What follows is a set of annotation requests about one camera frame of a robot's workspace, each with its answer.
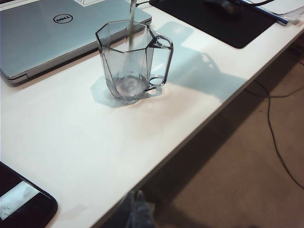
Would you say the clear grey measuring jug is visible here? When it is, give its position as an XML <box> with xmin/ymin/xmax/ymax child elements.
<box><xmin>95</xmin><ymin>20</ymin><xmax>174</xmax><ymax>104</ymax></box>

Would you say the black computer mouse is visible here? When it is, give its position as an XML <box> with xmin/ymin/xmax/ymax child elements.
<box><xmin>204</xmin><ymin>0</ymin><xmax>246</xmax><ymax>15</ymax></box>

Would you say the black mouse pad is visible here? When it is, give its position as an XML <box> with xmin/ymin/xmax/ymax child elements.
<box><xmin>149</xmin><ymin>0</ymin><xmax>279</xmax><ymax>49</ymax></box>

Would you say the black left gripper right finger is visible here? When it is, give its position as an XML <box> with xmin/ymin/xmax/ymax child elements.
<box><xmin>131</xmin><ymin>190</ymin><xmax>156</xmax><ymax>228</ymax></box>

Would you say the black floor cable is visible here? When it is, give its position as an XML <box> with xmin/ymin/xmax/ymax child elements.
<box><xmin>253</xmin><ymin>80</ymin><xmax>304</xmax><ymax>190</ymax></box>

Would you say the black smartphone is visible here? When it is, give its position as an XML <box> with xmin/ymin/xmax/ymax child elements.
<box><xmin>0</xmin><ymin>161</ymin><xmax>58</xmax><ymax>228</ymax></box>

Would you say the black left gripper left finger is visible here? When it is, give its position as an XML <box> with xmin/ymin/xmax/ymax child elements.
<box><xmin>113</xmin><ymin>191</ymin><xmax>135</xmax><ymax>228</ymax></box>

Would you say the silver Dell laptop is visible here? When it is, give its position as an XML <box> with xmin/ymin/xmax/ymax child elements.
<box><xmin>0</xmin><ymin>0</ymin><xmax>152</xmax><ymax>87</ymax></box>

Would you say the blue pen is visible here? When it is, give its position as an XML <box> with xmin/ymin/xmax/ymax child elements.
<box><xmin>253</xmin><ymin>4</ymin><xmax>289</xmax><ymax>25</ymax></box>

